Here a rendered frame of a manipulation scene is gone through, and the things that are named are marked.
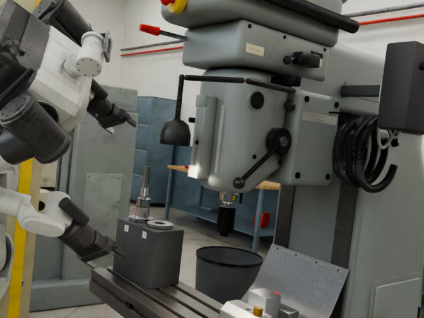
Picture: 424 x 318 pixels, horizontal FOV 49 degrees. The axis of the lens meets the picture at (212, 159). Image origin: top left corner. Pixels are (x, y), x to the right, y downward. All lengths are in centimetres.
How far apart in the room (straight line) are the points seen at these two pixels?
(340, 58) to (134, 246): 88
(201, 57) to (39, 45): 41
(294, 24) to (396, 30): 487
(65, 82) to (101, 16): 990
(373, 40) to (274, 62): 505
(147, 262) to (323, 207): 59
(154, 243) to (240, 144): 52
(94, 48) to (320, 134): 64
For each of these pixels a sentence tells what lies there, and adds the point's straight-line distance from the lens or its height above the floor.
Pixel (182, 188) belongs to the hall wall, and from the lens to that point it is 867.
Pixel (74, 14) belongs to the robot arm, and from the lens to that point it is 147.
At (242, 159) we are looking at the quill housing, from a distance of 117.
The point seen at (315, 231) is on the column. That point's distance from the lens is 156.
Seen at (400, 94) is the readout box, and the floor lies 160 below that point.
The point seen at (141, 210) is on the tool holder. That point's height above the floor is 117.
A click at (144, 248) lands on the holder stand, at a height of 106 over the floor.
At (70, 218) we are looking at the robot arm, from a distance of 139.
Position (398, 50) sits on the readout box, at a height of 170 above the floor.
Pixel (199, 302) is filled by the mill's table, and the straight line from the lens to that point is 153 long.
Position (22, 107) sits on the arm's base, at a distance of 112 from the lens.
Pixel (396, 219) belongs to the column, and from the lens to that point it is 160.
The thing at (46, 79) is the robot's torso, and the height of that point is 154.
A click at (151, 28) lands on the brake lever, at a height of 170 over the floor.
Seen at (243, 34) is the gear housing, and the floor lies 169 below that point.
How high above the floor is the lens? 145
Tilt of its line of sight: 3 degrees down
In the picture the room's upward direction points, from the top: 6 degrees clockwise
